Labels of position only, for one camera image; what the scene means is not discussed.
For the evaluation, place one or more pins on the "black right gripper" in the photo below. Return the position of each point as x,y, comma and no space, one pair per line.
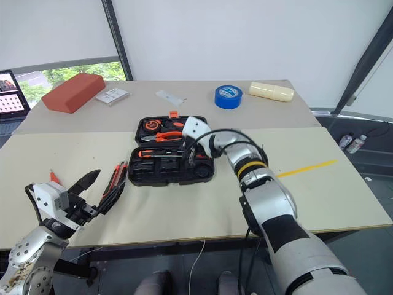
192,147

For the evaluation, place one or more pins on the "white card box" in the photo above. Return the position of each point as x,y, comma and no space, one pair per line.
111,96

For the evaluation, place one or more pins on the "cream cylindrical case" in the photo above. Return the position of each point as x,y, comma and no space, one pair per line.
271,91

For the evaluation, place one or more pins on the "orange black tape measure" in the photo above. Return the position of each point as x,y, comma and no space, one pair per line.
152,124

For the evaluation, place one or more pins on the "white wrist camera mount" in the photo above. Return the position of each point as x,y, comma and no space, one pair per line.
43,194
196,127

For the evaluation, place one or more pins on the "orange black screwdriver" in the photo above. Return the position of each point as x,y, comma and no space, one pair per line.
145,152

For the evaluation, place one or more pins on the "blue tape roll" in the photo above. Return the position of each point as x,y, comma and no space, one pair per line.
228,97

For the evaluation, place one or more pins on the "black plastic tool case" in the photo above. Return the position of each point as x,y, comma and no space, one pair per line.
147,175

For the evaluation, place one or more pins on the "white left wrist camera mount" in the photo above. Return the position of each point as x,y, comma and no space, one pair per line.
43,194

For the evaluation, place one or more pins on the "black tape roll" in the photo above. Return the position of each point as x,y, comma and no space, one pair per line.
202,171

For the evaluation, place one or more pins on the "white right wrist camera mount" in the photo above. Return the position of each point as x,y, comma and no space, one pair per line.
196,127

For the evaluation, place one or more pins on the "black window frame post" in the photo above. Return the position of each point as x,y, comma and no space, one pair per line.
118,40

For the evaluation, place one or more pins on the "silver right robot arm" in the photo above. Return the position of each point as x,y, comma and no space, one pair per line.
270,196

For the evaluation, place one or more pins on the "yellow tape strip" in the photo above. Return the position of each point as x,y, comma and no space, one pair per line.
307,168

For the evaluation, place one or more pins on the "red brick block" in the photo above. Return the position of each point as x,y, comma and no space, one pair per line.
72,92

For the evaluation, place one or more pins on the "black table frame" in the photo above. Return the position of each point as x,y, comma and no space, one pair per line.
153,251

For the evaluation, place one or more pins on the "black slanted pole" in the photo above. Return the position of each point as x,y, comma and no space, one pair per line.
365,52

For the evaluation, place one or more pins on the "small red test screwdriver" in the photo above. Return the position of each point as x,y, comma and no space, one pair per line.
54,177

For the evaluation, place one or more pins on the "clear small plastic bag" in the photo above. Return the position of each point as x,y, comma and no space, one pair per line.
168,96

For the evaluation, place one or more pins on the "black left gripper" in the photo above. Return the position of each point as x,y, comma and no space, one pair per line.
79,212

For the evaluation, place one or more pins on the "plastic bottle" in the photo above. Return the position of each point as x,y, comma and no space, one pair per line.
356,143
346,140

